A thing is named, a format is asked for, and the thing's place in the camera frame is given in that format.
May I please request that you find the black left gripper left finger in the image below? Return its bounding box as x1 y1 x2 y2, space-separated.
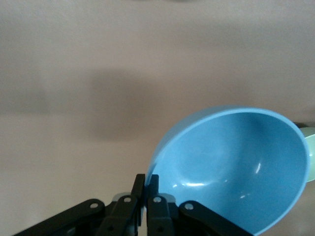
14 173 146 236

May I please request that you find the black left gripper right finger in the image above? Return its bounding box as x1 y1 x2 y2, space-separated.
147 174 258 236

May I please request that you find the blue bowl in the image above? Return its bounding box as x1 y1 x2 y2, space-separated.
144 105 311 236

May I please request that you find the light green bowl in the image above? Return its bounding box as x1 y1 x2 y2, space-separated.
299 126 315 183

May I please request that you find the brown table cloth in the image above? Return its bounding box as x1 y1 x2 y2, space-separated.
0 0 315 236

